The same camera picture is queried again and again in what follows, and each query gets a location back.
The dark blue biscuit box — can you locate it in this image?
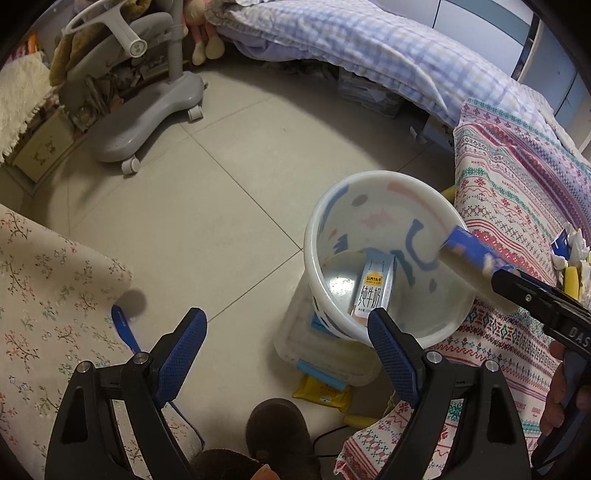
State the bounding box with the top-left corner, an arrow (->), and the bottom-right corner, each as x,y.
438,225 -> 521,315

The yellow snack box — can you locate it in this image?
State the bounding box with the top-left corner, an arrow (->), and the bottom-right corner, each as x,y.
563,266 -> 580,301

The paper wrapper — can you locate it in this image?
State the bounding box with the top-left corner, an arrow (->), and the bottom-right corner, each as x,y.
550,222 -> 590,274

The white patterned trash bin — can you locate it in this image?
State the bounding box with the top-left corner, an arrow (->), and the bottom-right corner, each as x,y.
304,170 -> 475,348

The right hand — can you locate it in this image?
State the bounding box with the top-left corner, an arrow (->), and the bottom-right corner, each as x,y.
540,340 -> 567,435

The patterned knit blanket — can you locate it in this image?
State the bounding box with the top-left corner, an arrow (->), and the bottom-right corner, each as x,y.
334,97 -> 591,480

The floral cloth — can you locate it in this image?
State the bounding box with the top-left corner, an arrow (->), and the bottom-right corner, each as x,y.
0,202 -> 205,480

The yellow packet on floor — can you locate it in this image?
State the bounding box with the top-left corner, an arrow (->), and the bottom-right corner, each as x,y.
293,374 -> 353,413

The clear plastic storage box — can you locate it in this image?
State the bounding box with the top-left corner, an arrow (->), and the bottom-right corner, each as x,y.
274,278 -> 382,391

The blue door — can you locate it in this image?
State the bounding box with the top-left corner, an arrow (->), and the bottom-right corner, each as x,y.
512,13 -> 591,158

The blue white wardrobe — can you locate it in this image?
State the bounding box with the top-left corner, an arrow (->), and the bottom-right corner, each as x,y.
376,0 -> 534,76

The grey office chair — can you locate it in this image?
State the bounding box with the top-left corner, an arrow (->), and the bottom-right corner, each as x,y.
57,1 -> 206,176

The brown blanket on chair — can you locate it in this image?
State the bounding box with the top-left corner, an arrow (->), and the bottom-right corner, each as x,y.
49,0 -> 151,87

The pink plush doll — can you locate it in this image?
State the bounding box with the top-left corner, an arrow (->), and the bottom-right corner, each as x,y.
183,0 -> 225,66

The blue lanyard strap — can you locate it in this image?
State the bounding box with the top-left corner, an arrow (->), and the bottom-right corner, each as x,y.
110,303 -> 206,451

